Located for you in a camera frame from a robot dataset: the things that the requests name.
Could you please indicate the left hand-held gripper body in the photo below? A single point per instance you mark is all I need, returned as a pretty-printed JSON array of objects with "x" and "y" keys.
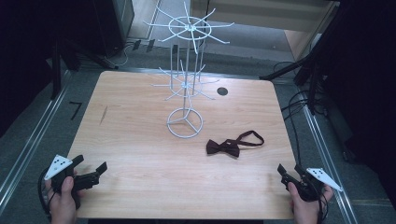
[{"x": 59, "y": 165}]

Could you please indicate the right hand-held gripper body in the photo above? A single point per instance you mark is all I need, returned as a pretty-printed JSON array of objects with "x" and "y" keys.
[{"x": 311, "y": 183}]

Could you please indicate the person's right hand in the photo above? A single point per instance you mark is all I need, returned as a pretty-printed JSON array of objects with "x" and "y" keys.
[{"x": 303, "y": 207}]

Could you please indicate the person's left hand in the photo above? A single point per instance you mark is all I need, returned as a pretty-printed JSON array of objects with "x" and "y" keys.
[{"x": 62, "y": 200}]

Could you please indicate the dark red bow tie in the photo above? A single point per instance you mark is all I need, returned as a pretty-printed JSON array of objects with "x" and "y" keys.
[{"x": 229, "y": 146}]

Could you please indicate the black round table grommet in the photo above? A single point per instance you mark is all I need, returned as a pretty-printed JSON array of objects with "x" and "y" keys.
[{"x": 222, "y": 91}]

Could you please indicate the black stand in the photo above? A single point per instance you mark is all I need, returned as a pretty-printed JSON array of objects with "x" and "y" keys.
[
  {"x": 62, "y": 59},
  {"x": 308, "y": 68}
]

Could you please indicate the dark cabinet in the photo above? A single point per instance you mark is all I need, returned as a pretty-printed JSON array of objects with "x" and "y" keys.
[{"x": 113, "y": 25}]

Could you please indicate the metal floor rail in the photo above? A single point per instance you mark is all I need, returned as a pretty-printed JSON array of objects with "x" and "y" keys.
[
  {"x": 31, "y": 143},
  {"x": 327, "y": 155}
]

